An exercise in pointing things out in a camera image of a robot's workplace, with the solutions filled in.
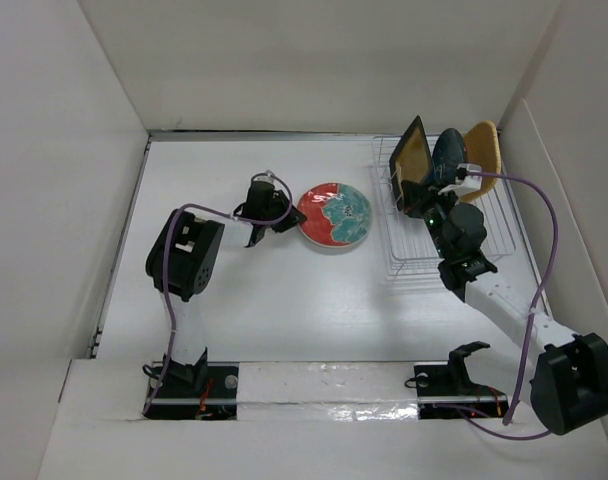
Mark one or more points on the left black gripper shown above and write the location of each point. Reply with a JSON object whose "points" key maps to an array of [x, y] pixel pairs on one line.
{"points": [[294, 219]]}

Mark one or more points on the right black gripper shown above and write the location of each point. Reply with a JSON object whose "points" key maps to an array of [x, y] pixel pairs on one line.
{"points": [[416, 196]]}

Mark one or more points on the black square plate yellow centre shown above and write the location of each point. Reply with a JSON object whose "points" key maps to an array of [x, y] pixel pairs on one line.
{"points": [[411, 159]]}

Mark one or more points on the round dark teal plate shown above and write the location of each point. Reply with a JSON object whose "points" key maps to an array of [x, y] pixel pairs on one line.
{"points": [[448, 153]]}

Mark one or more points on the red and teal floral plate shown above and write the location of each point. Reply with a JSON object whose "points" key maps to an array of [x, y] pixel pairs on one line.
{"points": [[338, 215]]}

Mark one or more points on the orange woven bamboo plate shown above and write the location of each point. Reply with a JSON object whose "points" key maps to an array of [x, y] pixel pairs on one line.
{"points": [[483, 149]]}

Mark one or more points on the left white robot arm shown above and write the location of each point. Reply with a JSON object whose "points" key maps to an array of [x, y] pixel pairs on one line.
{"points": [[181, 264]]}

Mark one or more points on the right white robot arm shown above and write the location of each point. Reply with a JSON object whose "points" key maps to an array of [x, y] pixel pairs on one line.
{"points": [[567, 372]]}

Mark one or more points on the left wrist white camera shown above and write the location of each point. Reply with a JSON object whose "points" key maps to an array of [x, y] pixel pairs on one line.
{"points": [[266, 177]]}

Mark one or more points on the wrist white camera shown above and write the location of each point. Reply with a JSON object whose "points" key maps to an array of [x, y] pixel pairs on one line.
{"points": [[467, 181], [266, 177]]}

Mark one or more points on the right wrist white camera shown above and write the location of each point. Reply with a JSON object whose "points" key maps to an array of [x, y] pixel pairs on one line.
{"points": [[467, 181]]}

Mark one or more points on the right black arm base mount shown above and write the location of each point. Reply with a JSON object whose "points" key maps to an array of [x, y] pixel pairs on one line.
{"points": [[445, 390]]}

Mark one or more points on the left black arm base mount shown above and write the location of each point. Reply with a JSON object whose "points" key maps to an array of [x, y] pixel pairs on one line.
{"points": [[203, 391]]}

